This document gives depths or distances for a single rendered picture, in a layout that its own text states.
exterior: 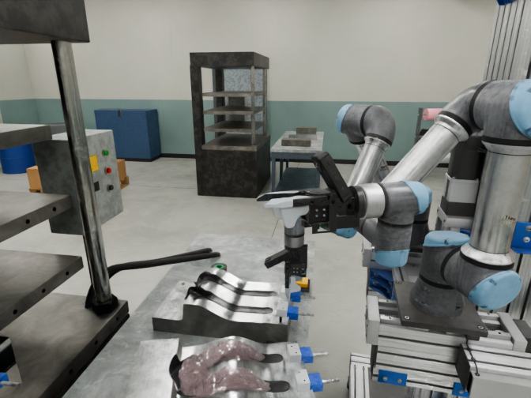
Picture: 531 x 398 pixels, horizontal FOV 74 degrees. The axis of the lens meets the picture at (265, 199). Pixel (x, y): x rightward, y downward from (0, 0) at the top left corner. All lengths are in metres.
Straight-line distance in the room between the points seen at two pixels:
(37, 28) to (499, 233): 1.31
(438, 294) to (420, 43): 6.93
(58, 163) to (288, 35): 6.53
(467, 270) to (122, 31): 8.40
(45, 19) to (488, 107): 1.18
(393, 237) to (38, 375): 1.17
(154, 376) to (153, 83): 7.72
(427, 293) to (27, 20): 1.34
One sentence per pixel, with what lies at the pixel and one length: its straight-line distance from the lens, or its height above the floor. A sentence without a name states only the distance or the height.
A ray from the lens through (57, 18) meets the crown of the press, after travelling 1.33.
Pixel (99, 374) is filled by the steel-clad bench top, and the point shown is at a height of 0.80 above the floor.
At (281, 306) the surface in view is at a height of 0.92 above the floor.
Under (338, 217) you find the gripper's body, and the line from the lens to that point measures 0.75.
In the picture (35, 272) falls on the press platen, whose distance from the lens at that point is 1.51.
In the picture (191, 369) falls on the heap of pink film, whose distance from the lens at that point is 1.15.
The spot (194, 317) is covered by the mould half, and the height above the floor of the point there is 0.88.
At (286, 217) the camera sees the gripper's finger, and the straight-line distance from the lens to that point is 0.68.
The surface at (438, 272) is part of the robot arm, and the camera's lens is 1.10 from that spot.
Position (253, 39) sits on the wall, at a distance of 7.82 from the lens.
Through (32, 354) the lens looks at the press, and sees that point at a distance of 1.56.
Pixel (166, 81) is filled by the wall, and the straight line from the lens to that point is 8.38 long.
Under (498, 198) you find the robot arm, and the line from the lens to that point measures 0.95.
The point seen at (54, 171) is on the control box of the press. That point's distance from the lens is 1.63.
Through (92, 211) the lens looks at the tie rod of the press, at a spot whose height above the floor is 1.22.
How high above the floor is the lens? 1.68
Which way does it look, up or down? 18 degrees down
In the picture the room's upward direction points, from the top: straight up
